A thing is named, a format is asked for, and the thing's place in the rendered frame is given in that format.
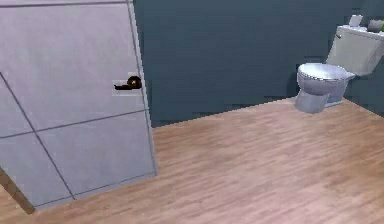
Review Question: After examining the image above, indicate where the white toilet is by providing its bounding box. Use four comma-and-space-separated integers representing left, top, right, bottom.
294, 25, 384, 115

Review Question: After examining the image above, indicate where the grey green round object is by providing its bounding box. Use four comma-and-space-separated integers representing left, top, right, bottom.
367, 18, 384, 34

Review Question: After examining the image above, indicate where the pale grey room door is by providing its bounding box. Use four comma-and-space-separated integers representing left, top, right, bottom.
0, 0, 158, 212

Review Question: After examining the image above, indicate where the black door handle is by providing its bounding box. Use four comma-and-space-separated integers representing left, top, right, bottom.
113, 75, 143, 92

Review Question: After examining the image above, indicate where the white box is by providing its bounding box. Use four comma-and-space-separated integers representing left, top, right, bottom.
348, 14, 364, 28

